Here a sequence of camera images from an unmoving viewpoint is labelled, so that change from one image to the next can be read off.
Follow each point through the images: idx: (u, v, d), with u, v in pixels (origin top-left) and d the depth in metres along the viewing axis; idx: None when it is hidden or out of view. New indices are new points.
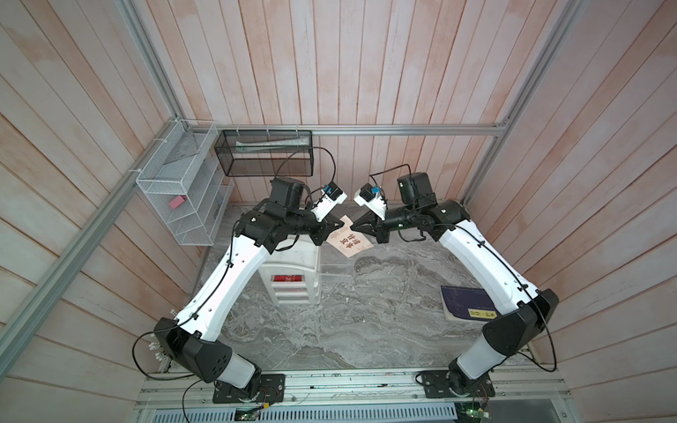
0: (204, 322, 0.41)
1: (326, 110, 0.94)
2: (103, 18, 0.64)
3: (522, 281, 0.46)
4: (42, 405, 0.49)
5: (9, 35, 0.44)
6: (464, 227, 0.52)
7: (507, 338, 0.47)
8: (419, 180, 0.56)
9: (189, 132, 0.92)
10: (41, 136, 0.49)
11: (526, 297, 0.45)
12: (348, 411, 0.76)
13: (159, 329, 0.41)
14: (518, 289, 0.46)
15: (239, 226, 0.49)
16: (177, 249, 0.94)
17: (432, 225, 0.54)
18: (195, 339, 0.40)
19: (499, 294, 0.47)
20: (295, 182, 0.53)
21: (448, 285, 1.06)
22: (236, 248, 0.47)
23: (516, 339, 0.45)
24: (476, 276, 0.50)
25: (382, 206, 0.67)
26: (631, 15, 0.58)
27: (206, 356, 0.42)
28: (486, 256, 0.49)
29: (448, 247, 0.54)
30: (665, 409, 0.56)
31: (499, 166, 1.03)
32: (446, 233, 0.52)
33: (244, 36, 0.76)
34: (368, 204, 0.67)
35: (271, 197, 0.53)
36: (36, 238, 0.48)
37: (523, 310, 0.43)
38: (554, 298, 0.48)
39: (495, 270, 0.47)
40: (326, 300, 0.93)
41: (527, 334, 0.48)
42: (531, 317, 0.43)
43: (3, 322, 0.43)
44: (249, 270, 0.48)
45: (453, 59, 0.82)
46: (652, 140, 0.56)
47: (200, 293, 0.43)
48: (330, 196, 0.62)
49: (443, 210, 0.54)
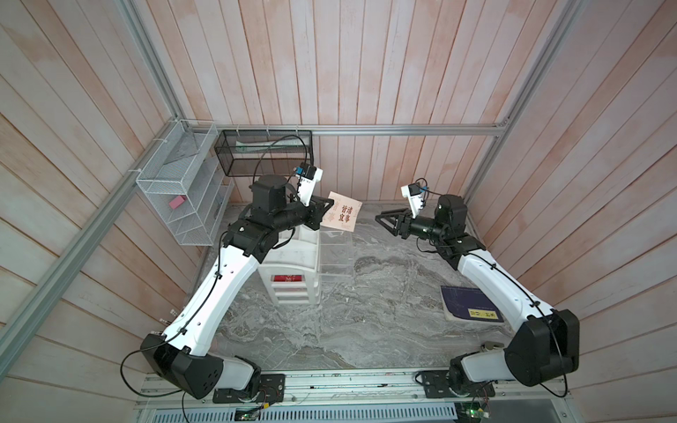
0: (192, 336, 0.40)
1: (326, 110, 0.94)
2: (103, 18, 0.64)
3: (534, 300, 0.47)
4: (42, 406, 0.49)
5: (9, 35, 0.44)
6: (477, 252, 0.58)
7: (526, 358, 0.44)
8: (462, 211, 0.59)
9: (189, 132, 0.92)
10: (41, 136, 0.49)
11: (539, 314, 0.45)
12: (349, 411, 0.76)
13: (146, 345, 0.40)
14: (531, 306, 0.46)
15: (227, 236, 0.48)
16: (177, 249, 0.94)
17: (450, 255, 0.61)
18: (184, 355, 0.39)
19: (513, 315, 0.47)
20: (276, 183, 0.49)
21: (448, 285, 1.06)
22: (225, 258, 0.46)
23: (531, 356, 0.43)
24: (491, 298, 0.53)
25: (420, 206, 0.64)
26: (631, 15, 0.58)
27: (196, 372, 0.41)
28: (500, 278, 0.51)
29: (464, 273, 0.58)
30: (665, 408, 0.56)
31: (498, 167, 1.03)
32: (460, 258, 0.58)
33: (244, 36, 0.76)
34: (410, 200, 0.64)
35: (253, 202, 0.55)
36: (37, 238, 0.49)
37: (533, 322, 0.43)
38: (575, 318, 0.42)
39: (509, 287, 0.50)
40: (326, 300, 0.93)
41: (545, 352, 0.43)
42: (544, 328, 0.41)
43: (3, 322, 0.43)
44: (238, 280, 0.47)
45: (453, 60, 0.83)
46: (652, 141, 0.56)
47: (188, 307, 0.42)
48: (306, 177, 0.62)
49: (460, 240, 0.61)
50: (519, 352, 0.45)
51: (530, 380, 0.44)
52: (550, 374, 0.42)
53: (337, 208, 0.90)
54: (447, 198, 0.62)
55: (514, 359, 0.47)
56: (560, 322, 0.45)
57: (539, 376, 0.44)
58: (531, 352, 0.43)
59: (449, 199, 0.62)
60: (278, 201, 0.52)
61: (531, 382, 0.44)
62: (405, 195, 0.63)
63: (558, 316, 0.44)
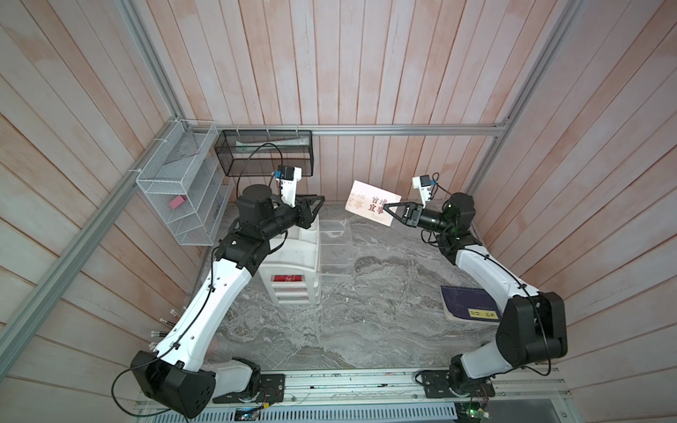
0: (186, 351, 0.40)
1: (326, 110, 0.94)
2: (103, 17, 0.64)
3: (523, 283, 0.50)
4: (42, 405, 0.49)
5: (10, 35, 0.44)
6: (472, 246, 0.62)
7: (510, 336, 0.47)
8: (469, 213, 0.61)
9: (189, 132, 0.92)
10: (42, 137, 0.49)
11: (525, 294, 0.47)
12: (349, 411, 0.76)
13: (136, 364, 0.39)
14: (517, 287, 0.49)
15: (219, 250, 0.49)
16: (177, 249, 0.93)
17: (448, 251, 0.66)
18: (178, 369, 0.38)
19: (502, 298, 0.50)
20: (261, 196, 0.49)
21: (448, 284, 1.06)
22: (218, 271, 0.47)
23: (515, 331, 0.45)
24: (486, 286, 0.55)
25: (428, 198, 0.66)
26: (631, 14, 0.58)
27: (189, 386, 0.40)
28: (492, 267, 0.55)
29: (462, 268, 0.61)
30: (665, 409, 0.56)
31: (498, 167, 1.03)
32: (458, 254, 0.62)
33: (244, 36, 0.76)
34: (421, 191, 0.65)
35: (240, 216, 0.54)
36: (36, 238, 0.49)
37: (518, 300, 0.46)
38: (559, 300, 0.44)
39: (499, 271, 0.53)
40: (326, 300, 0.93)
41: (527, 328, 0.45)
42: (525, 303, 0.45)
43: (3, 322, 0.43)
44: (231, 293, 0.48)
45: (453, 59, 0.82)
46: (651, 140, 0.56)
47: (181, 322, 0.42)
48: (286, 178, 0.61)
49: (458, 236, 0.66)
50: (506, 334, 0.48)
51: (514, 360, 0.47)
52: (532, 353, 0.46)
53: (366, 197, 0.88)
54: (457, 198, 0.63)
55: (502, 342, 0.49)
56: (546, 305, 0.48)
57: (526, 354, 0.46)
58: (515, 327, 0.45)
59: (460, 200, 0.63)
60: (265, 212, 0.52)
61: (517, 364, 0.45)
62: (415, 186, 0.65)
63: (544, 298, 0.46)
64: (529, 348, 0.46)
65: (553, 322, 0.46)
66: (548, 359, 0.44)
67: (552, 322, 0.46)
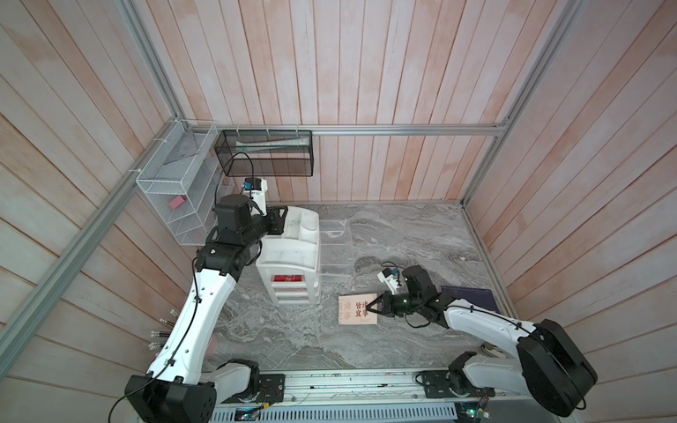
0: (182, 365, 0.39)
1: (326, 110, 0.94)
2: (103, 18, 0.64)
3: (517, 321, 0.50)
4: (42, 405, 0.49)
5: (9, 35, 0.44)
6: (457, 304, 0.62)
7: (541, 382, 0.44)
8: (420, 273, 0.68)
9: (189, 132, 0.92)
10: (42, 137, 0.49)
11: (525, 333, 0.47)
12: (349, 411, 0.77)
13: (132, 389, 0.37)
14: (515, 329, 0.49)
15: (199, 261, 0.48)
16: (177, 249, 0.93)
17: (435, 316, 0.65)
18: (178, 385, 0.37)
19: (507, 343, 0.49)
20: (239, 202, 0.51)
21: (449, 284, 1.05)
22: (202, 282, 0.46)
23: (540, 375, 0.43)
24: (487, 337, 0.54)
25: (397, 285, 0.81)
26: (631, 15, 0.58)
27: (193, 399, 0.40)
28: (482, 317, 0.55)
29: (457, 327, 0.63)
30: (665, 409, 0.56)
31: (498, 167, 1.03)
32: (446, 316, 0.63)
33: (244, 37, 0.77)
34: (389, 281, 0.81)
35: (218, 224, 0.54)
36: (36, 238, 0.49)
37: (524, 342, 0.45)
38: (556, 324, 0.46)
39: (492, 320, 0.53)
40: (326, 300, 0.93)
41: (548, 367, 0.43)
42: (533, 344, 0.44)
43: (3, 322, 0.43)
44: (219, 301, 0.48)
45: (453, 60, 0.83)
46: (651, 141, 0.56)
47: (171, 338, 0.41)
48: (255, 188, 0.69)
49: (437, 300, 0.66)
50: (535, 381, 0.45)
51: (561, 410, 0.43)
52: (572, 394, 0.42)
53: (350, 307, 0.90)
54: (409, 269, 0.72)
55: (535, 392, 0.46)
56: (551, 335, 0.48)
57: (566, 397, 0.42)
58: (538, 371, 0.43)
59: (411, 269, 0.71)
60: (243, 218, 0.54)
61: (567, 412, 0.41)
62: (382, 278, 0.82)
63: (544, 329, 0.48)
64: (565, 389, 0.42)
65: (567, 351, 0.45)
66: (588, 391, 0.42)
67: (566, 350, 0.45)
